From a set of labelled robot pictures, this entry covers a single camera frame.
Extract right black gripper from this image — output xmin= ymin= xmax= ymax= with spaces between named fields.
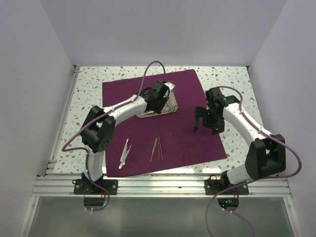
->
xmin=194 ymin=106 xmax=225 ymax=135

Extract steel tweezers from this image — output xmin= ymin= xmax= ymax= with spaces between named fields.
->
xmin=150 ymin=138 xmax=158 ymax=162

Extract purple surgical cloth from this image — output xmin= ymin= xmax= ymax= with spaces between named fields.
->
xmin=105 ymin=69 xmax=227 ymax=177

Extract thin pointed tweezers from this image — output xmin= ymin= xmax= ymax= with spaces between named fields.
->
xmin=158 ymin=137 xmax=163 ymax=161

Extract steel scalpel handle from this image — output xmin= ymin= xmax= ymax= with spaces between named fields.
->
xmin=120 ymin=138 xmax=129 ymax=164
xmin=118 ymin=145 xmax=132 ymax=169

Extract steel surgical scissors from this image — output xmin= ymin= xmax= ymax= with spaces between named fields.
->
xmin=165 ymin=105 xmax=178 ymax=113

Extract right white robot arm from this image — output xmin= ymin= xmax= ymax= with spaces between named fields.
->
xmin=194 ymin=87 xmax=286 ymax=194

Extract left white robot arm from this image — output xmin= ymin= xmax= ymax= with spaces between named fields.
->
xmin=80 ymin=81 xmax=175 ymax=194

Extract steel instrument tray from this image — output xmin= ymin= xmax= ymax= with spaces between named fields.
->
xmin=136 ymin=91 xmax=178 ymax=119

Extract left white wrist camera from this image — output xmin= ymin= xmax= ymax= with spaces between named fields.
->
xmin=163 ymin=82 xmax=175 ymax=93

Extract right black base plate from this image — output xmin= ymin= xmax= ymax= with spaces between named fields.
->
xmin=204 ymin=174 xmax=249 ymax=196

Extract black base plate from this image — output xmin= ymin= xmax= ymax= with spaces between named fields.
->
xmin=72 ymin=173 xmax=119 ymax=195
xmin=204 ymin=174 xmax=249 ymax=196

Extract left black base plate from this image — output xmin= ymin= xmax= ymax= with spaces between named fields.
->
xmin=72 ymin=173 xmax=119 ymax=195

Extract aluminium mounting rail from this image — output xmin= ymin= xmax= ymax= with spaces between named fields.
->
xmin=31 ymin=174 xmax=292 ymax=198

